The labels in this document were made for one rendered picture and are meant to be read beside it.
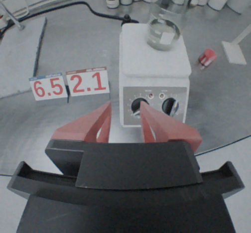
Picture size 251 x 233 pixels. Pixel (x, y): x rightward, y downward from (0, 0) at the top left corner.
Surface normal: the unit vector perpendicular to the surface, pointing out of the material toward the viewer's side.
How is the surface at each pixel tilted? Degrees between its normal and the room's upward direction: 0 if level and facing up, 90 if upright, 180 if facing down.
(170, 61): 0
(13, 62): 0
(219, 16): 0
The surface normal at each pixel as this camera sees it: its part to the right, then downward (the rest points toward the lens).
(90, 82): 0.06, 0.44
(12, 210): 0.00, -0.23
